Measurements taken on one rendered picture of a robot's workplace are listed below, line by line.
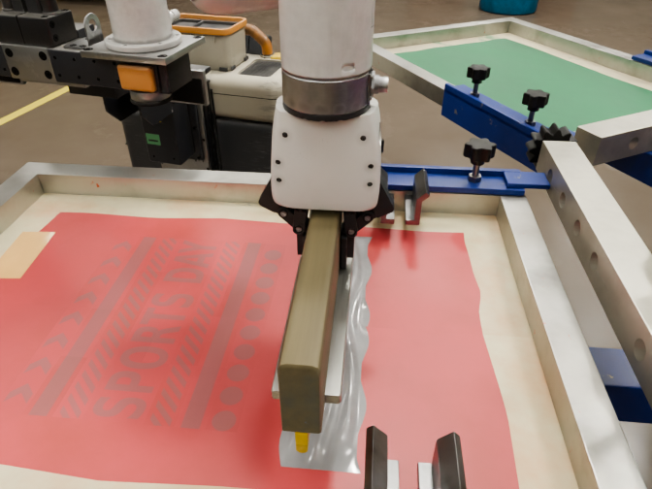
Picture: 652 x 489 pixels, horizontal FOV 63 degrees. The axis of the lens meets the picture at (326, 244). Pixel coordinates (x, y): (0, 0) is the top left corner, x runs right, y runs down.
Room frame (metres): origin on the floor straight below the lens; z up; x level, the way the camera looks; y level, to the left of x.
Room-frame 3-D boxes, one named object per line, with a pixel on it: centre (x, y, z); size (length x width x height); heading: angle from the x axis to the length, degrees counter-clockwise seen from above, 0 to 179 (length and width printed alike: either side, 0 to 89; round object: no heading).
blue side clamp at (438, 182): (0.71, -0.14, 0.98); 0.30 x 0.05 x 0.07; 85
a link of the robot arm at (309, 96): (0.44, -0.01, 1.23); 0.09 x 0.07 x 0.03; 85
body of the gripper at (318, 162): (0.44, 0.00, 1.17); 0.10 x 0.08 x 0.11; 85
